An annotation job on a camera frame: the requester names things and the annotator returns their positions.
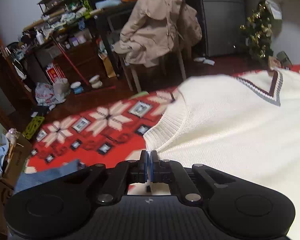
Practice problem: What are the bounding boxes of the folded blue jeans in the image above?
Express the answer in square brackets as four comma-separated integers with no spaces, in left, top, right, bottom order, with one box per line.
[14,159,86,194]

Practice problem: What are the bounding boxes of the red christmas pattern blanket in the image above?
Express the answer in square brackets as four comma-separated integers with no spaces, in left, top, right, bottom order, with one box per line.
[23,65,300,174]

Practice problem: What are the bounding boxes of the beige jacket on chair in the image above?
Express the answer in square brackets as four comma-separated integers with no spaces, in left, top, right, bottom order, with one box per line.
[114,0,202,67]

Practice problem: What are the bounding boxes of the small christmas tree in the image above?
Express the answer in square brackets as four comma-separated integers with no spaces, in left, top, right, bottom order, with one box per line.
[239,0,273,65]

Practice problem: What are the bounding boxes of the grey refrigerator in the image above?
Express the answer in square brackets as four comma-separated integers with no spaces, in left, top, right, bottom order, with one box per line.
[203,0,245,56]

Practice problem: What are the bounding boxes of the cluttered dark desk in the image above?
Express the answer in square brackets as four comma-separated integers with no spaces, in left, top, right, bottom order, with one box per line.
[0,0,206,100]

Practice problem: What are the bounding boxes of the white knit sweater vest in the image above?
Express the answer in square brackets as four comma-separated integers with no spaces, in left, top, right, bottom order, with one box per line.
[143,69,300,239]

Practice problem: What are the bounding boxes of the white leg chair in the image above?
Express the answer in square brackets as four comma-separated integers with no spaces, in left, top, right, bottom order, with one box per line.
[115,49,187,93]

